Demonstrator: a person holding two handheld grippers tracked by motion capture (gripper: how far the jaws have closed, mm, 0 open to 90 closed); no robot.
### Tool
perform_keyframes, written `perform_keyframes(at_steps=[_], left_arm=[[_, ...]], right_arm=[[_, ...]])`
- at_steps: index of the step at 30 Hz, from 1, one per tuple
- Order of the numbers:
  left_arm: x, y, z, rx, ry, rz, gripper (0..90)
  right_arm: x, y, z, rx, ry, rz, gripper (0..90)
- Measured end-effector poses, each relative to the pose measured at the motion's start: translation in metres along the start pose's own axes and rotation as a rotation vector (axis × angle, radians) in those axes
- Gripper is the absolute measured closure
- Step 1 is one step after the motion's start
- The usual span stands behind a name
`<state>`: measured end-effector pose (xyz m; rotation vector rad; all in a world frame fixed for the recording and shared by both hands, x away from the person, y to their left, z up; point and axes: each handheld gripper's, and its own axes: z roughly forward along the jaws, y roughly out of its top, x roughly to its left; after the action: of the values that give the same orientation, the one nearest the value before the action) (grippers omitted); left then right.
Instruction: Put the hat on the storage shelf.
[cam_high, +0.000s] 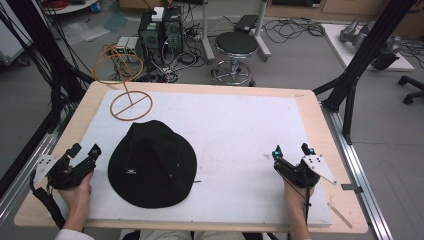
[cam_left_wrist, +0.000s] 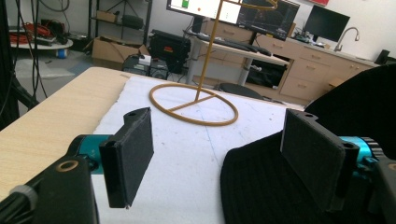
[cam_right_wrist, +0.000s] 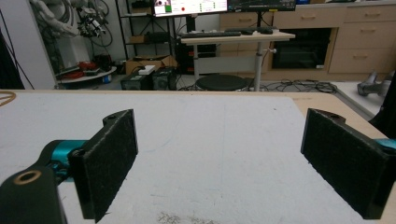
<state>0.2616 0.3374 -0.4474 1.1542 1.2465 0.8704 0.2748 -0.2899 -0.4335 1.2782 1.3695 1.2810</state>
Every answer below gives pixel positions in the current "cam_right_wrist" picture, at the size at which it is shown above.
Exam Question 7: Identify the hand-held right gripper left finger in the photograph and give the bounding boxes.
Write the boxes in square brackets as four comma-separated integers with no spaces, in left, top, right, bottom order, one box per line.
[67,108,139,224]

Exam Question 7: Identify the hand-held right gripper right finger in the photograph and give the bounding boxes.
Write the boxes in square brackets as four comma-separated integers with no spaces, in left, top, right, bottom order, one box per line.
[300,107,396,220]

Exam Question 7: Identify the grey metal stand foot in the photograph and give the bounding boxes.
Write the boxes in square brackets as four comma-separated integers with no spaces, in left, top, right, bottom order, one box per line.
[356,70,396,97]

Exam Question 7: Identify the black electronic box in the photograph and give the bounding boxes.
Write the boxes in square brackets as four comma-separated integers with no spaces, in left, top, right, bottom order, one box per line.
[151,66,177,91]
[120,72,155,91]

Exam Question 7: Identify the round white platform base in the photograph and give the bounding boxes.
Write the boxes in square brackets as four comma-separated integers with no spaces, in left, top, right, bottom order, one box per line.
[55,65,118,85]

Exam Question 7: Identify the white table mat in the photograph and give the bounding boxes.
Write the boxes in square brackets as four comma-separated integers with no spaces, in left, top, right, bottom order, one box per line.
[0,91,375,224]

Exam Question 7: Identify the brown cardboard box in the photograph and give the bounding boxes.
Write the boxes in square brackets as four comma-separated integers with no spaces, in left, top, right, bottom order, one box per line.
[125,54,178,76]

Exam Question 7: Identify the built-in black oven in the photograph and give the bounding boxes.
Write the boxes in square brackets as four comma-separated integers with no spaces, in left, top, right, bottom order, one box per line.
[271,27,332,70]

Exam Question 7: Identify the light wooden cabinet with drawers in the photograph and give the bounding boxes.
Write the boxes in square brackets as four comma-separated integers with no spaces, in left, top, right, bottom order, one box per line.
[219,1,396,82]

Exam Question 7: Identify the black metal shelf rack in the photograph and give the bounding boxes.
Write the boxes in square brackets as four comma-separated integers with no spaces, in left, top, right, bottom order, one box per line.
[115,0,176,60]

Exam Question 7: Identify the round black stool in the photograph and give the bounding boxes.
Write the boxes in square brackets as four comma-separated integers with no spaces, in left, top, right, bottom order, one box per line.
[195,74,249,92]

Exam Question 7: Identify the light wooden standing desk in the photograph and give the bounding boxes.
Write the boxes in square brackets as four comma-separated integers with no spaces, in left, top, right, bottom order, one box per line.
[179,30,296,92]

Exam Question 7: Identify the black keyboard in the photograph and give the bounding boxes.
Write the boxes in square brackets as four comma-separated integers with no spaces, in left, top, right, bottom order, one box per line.
[180,31,243,39]

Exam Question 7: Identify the computer monitor with bright screen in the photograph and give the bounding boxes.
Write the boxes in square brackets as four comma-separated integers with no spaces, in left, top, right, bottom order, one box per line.
[152,0,229,19]

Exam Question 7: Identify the dark computer monitor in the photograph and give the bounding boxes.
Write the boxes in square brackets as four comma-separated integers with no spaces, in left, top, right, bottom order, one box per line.
[227,0,297,13]

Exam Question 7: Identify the black floor cables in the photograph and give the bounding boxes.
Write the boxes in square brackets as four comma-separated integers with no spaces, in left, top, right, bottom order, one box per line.
[248,78,338,94]

